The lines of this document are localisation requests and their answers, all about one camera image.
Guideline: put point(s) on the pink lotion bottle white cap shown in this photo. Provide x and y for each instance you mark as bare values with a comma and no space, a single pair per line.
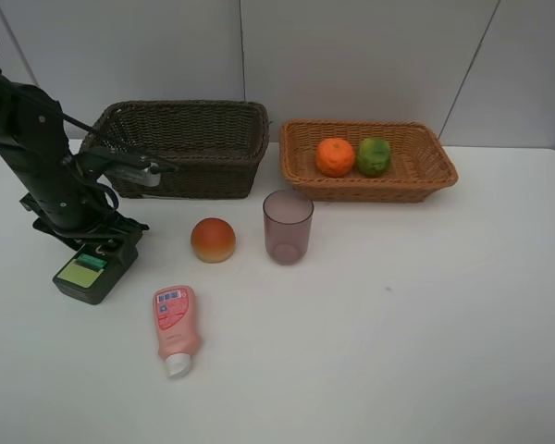
176,323

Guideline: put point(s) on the dark brown wicker basket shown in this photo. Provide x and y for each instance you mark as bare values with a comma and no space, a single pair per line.
215,146

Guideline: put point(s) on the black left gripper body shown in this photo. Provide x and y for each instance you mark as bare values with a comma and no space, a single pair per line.
83,215

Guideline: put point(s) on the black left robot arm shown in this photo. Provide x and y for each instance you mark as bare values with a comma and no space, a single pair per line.
34,145

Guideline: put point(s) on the green lime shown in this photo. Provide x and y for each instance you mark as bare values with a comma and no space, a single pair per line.
373,157

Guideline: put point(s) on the red orange round bun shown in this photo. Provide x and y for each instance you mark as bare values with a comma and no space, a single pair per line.
213,240

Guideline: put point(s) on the purple translucent plastic cup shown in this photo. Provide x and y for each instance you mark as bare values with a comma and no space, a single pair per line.
288,216

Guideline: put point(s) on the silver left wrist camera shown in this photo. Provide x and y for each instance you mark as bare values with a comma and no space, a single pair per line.
135,169

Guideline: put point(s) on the dark green pump bottle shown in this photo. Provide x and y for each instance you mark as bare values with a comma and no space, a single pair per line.
96,267

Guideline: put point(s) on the orange mandarin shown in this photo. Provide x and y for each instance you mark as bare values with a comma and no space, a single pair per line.
334,157

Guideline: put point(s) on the tan wicker basket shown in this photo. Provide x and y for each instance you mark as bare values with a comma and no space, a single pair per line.
419,165

